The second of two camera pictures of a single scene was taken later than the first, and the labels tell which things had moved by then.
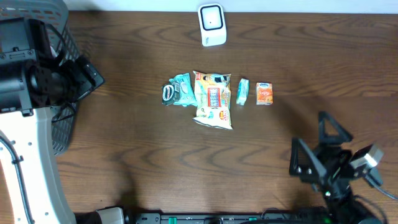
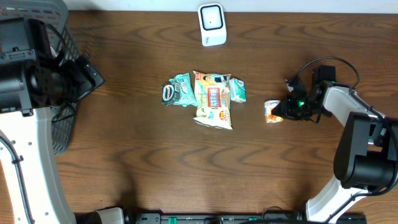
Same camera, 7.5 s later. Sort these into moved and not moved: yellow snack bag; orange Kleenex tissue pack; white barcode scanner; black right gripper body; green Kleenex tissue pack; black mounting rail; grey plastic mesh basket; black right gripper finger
Moved: black right gripper finger; green Kleenex tissue pack; orange Kleenex tissue pack; black right gripper body
Not moved: white barcode scanner; yellow snack bag; black mounting rail; grey plastic mesh basket
